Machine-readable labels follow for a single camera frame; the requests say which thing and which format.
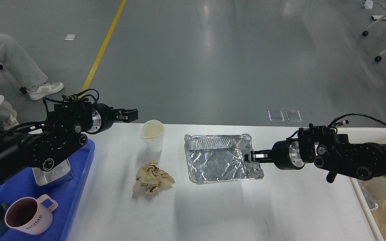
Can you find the clear floor plate left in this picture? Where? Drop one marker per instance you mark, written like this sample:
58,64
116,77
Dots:
276,116

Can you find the clear floor plate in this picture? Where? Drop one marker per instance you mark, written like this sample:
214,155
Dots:
276,116
293,116

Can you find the person's legs in jeans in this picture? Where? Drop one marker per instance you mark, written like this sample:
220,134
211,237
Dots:
20,64

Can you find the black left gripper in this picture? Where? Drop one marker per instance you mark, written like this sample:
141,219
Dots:
104,116

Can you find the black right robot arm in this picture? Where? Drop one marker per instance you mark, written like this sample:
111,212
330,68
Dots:
328,150

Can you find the blue plastic tray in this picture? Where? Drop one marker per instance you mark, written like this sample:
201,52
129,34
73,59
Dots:
67,195

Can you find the white sneaker far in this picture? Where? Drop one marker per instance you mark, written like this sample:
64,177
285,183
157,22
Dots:
44,90

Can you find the pink mug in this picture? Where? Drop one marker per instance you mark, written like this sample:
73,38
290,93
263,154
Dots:
31,215

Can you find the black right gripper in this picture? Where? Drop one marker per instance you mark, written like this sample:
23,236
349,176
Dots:
284,154

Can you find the foil tray in bin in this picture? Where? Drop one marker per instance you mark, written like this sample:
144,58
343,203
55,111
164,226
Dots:
370,200

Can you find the white paper cup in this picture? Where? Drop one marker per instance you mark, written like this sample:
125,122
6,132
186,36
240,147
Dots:
152,132

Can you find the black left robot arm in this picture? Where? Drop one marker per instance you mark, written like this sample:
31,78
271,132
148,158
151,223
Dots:
47,143

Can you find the aluminium foil tray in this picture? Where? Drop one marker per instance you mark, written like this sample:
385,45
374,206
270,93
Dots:
220,158

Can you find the stainless steel rectangular container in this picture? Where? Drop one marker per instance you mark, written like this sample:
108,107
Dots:
57,176

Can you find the clear floor plate right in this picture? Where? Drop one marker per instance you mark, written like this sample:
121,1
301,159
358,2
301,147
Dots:
293,116

